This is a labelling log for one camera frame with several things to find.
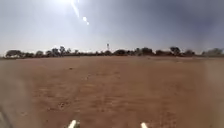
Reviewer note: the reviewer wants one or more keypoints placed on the row of trees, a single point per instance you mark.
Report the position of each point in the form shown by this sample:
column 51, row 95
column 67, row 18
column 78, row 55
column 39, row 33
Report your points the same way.
column 120, row 52

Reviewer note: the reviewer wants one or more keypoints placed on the reddish brown dirt ground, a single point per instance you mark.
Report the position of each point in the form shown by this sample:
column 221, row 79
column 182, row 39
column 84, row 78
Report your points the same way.
column 113, row 80

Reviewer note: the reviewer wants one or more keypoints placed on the robot's own part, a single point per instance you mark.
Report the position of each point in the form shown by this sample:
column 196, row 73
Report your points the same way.
column 143, row 125
column 72, row 124

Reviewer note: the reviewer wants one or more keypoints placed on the tall tower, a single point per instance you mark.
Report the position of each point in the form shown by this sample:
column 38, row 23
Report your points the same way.
column 108, row 46

